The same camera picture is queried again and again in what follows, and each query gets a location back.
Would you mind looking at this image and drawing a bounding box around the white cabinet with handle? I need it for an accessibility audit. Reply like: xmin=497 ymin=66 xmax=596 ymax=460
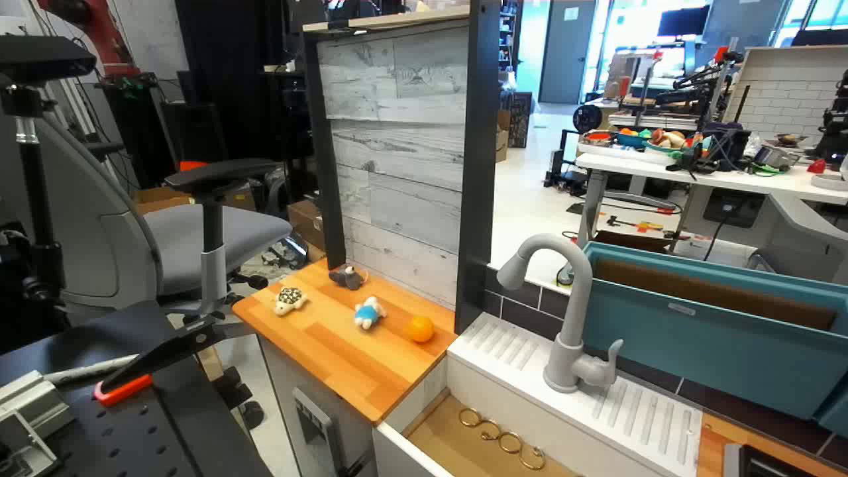
xmin=257 ymin=338 xmax=383 ymax=477

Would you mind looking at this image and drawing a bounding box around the white marble backsplash panel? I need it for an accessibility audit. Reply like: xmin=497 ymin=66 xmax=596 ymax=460
xmin=314 ymin=25 xmax=472 ymax=314

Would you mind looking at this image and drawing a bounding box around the grey kitchen faucet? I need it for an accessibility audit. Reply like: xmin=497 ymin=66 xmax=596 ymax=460
xmin=494 ymin=230 xmax=624 ymax=395

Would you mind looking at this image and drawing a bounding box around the brown cardboard box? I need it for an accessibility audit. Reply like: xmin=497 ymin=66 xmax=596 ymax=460
xmin=284 ymin=196 xmax=329 ymax=256

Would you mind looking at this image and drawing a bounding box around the blue and white plush toy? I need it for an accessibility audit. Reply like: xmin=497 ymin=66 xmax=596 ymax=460
xmin=353 ymin=294 xmax=387 ymax=334

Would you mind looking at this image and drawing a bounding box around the narrow black frame post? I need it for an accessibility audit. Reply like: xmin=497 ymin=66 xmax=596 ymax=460
xmin=302 ymin=32 xmax=350 ymax=273

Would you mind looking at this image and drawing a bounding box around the teal plastic bin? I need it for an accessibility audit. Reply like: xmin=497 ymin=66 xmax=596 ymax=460
xmin=578 ymin=242 xmax=848 ymax=437

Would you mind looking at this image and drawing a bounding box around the small turtle toy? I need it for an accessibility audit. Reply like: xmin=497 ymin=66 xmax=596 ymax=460
xmin=273 ymin=285 xmax=310 ymax=319

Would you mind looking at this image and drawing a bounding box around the black camera stand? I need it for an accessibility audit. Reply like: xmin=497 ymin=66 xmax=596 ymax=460
xmin=0 ymin=36 xmax=101 ymax=352

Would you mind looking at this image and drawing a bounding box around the wooden butcher block countertop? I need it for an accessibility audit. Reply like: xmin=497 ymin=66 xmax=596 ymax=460
xmin=229 ymin=257 xmax=457 ymax=428

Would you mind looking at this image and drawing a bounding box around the grey door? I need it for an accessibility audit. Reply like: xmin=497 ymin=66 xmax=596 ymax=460
xmin=538 ymin=0 xmax=598 ymax=110

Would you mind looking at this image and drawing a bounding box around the wide black frame post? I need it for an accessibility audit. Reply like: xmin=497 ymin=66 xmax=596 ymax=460
xmin=452 ymin=0 xmax=506 ymax=338

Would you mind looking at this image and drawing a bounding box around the white cluttered workbench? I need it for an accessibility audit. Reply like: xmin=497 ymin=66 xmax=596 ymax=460
xmin=572 ymin=140 xmax=848 ymax=281

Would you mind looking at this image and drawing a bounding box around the grey office chair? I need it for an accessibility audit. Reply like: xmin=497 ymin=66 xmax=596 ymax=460
xmin=32 ymin=111 xmax=296 ymax=323

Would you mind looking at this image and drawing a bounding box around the white sink with drainboard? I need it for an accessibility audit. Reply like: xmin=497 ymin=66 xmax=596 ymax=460
xmin=367 ymin=310 xmax=710 ymax=477

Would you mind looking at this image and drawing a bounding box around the silver aluminium extrusion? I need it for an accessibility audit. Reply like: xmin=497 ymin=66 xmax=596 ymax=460
xmin=0 ymin=370 xmax=77 ymax=477

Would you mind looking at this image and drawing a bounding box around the dark computer monitor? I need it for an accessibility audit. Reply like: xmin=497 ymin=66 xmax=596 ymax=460
xmin=653 ymin=5 xmax=713 ymax=41

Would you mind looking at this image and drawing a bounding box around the white tile panel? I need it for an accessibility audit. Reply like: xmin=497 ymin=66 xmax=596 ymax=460
xmin=727 ymin=42 xmax=848 ymax=147

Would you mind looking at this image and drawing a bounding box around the orange ball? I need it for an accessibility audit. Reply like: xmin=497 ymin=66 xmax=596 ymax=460
xmin=406 ymin=314 xmax=437 ymax=347

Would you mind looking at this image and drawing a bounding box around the black device with frame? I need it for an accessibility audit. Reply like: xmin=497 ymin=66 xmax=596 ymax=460
xmin=720 ymin=442 xmax=802 ymax=477

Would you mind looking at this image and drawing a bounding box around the black clamp with orange handle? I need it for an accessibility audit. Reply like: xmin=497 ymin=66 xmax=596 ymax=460
xmin=89 ymin=315 xmax=244 ymax=411

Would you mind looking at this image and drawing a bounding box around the black round ball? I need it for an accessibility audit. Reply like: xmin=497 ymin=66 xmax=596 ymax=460
xmin=570 ymin=101 xmax=604 ymax=135

